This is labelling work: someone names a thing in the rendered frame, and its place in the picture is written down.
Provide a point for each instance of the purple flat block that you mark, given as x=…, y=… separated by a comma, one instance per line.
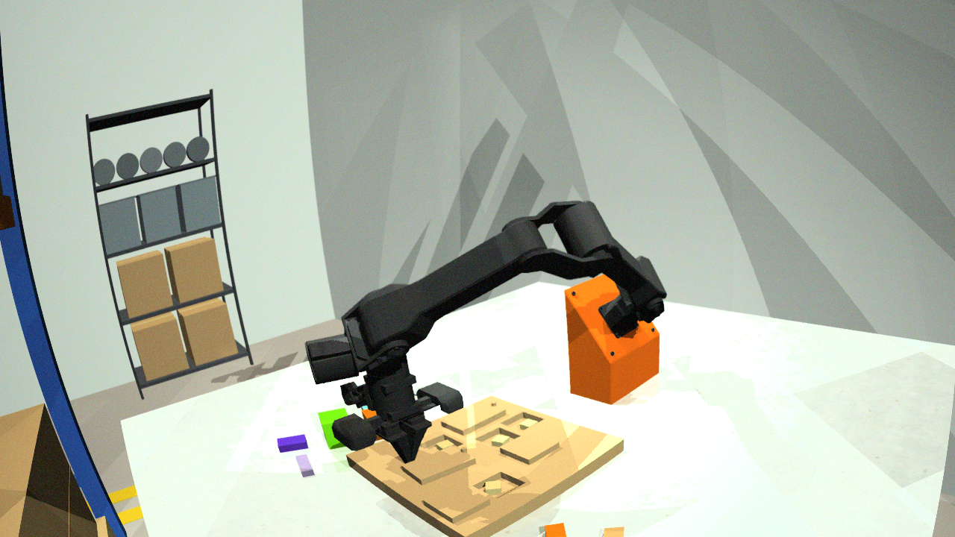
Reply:
x=292, y=443

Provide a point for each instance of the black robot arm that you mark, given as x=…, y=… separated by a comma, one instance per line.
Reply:
x=384, y=325

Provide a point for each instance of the green cube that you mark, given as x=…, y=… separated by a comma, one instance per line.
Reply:
x=326, y=419

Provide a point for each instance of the pale yellow square board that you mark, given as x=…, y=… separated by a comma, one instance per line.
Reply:
x=447, y=488

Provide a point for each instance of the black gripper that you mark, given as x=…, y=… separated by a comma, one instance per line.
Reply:
x=400, y=418

